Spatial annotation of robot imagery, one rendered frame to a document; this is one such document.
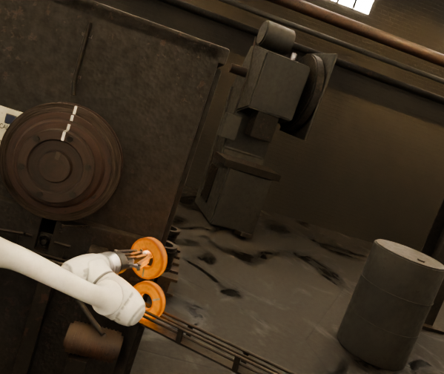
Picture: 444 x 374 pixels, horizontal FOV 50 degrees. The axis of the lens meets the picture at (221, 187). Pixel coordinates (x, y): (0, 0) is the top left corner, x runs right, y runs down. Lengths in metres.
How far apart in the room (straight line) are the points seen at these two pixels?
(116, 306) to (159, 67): 1.04
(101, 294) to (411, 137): 7.96
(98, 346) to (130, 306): 0.61
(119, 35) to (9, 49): 0.44
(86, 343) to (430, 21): 7.99
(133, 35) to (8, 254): 1.13
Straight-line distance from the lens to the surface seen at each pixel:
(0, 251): 1.24
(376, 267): 4.00
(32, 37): 2.16
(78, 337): 2.05
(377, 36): 7.90
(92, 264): 1.55
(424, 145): 9.13
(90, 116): 1.95
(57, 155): 1.90
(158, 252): 1.80
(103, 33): 2.10
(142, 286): 1.98
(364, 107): 8.61
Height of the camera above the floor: 1.55
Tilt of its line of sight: 10 degrees down
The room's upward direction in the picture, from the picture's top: 19 degrees clockwise
